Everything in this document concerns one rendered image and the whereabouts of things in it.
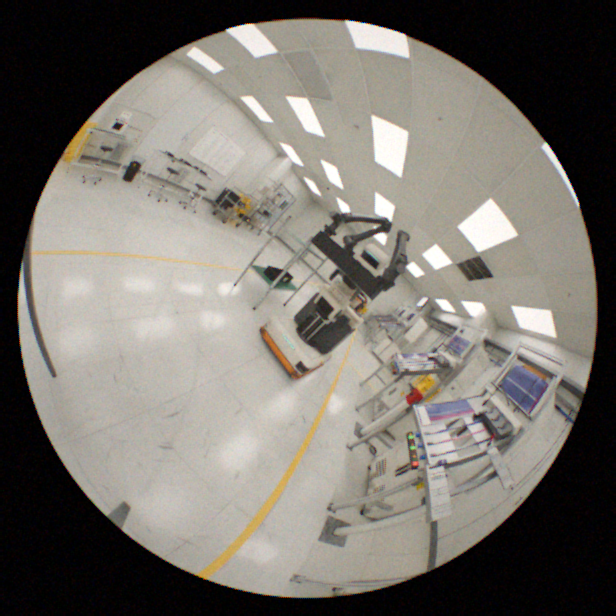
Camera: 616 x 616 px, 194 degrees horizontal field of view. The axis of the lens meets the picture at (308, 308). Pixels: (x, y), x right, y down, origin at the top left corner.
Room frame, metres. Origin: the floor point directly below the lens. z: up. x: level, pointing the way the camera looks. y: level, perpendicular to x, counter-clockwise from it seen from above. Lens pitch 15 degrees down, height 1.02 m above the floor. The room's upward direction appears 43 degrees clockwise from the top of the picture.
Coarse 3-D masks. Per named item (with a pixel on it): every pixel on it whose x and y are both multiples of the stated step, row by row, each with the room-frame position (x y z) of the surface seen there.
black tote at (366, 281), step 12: (312, 240) 1.33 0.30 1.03; (324, 240) 1.31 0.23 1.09; (324, 252) 1.28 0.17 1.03; (336, 252) 1.26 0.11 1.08; (336, 264) 1.24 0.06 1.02; (348, 264) 1.22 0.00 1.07; (360, 264) 1.20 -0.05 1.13; (348, 276) 1.24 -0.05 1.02; (360, 276) 1.18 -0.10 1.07; (372, 276) 1.16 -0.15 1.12; (360, 288) 1.23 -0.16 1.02; (372, 288) 1.14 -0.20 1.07; (372, 300) 1.29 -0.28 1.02
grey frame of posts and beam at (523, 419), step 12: (516, 348) 1.08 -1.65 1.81; (492, 384) 1.03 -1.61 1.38; (504, 396) 0.79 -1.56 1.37; (540, 408) 0.37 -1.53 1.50; (396, 420) 1.17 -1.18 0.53; (456, 420) 1.07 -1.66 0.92; (528, 420) 0.39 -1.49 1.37; (372, 432) 1.18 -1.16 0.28; (408, 480) 0.47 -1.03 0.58; (384, 492) 0.45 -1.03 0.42; (396, 492) 0.43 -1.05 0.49; (336, 504) 0.46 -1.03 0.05; (348, 504) 0.44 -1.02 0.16; (360, 504) 0.43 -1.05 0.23
